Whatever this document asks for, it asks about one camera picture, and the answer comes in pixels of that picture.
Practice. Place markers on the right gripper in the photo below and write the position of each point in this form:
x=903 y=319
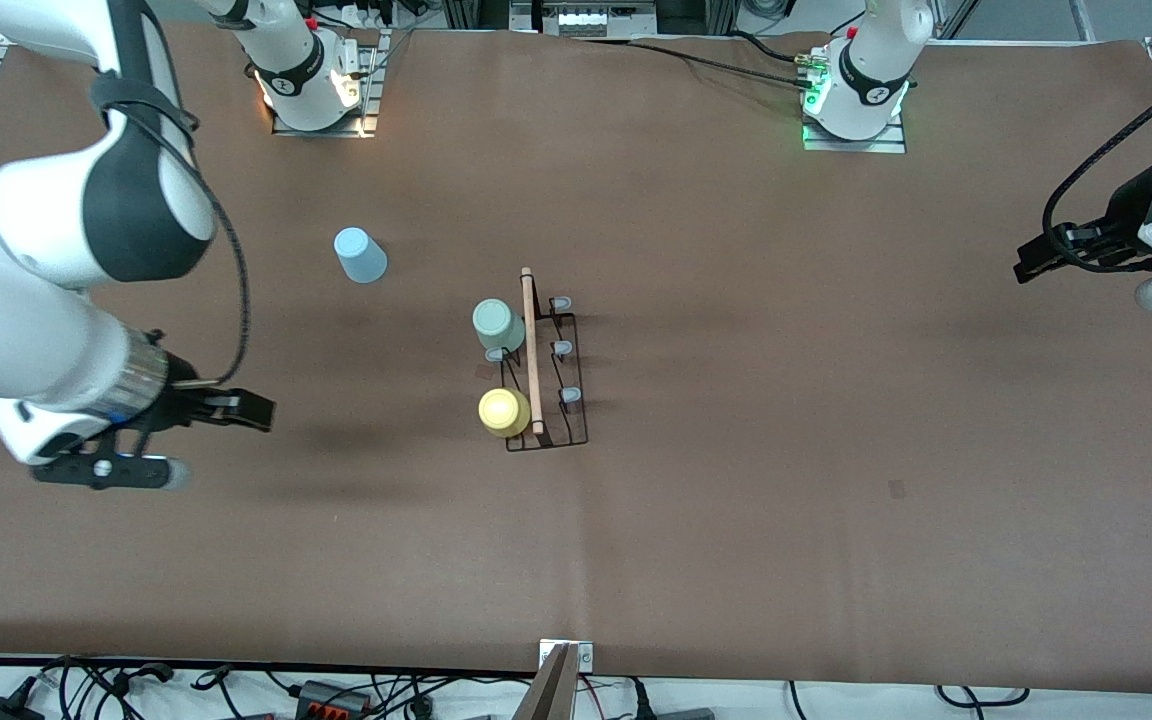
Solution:
x=179 y=404

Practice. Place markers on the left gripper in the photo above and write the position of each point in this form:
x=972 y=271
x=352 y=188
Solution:
x=1122 y=216

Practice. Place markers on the yellow plastic cup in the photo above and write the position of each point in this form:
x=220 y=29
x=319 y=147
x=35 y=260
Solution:
x=504 y=412

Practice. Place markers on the pale green plastic cup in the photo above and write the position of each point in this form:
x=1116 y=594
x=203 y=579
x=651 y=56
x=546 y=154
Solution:
x=498 y=322

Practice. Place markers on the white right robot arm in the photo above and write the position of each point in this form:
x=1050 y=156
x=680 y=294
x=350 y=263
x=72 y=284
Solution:
x=36 y=230

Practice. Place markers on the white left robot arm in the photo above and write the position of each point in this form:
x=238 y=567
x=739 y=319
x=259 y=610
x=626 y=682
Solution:
x=871 y=70

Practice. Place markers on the light blue plastic cup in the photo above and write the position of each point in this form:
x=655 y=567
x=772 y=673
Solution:
x=361 y=255

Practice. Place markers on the black orange connector block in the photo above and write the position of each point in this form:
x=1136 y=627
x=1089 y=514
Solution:
x=331 y=698

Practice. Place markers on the black power adapter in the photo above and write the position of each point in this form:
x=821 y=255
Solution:
x=1 y=710

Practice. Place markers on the white power strip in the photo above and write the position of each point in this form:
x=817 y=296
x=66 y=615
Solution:
x=596 y=20

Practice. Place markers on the aluminium right arm base plate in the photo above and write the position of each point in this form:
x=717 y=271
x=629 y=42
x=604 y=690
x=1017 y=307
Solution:
x=371 y=100

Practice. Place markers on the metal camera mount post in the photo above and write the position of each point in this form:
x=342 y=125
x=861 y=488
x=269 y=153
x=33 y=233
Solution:
x=556 y=685

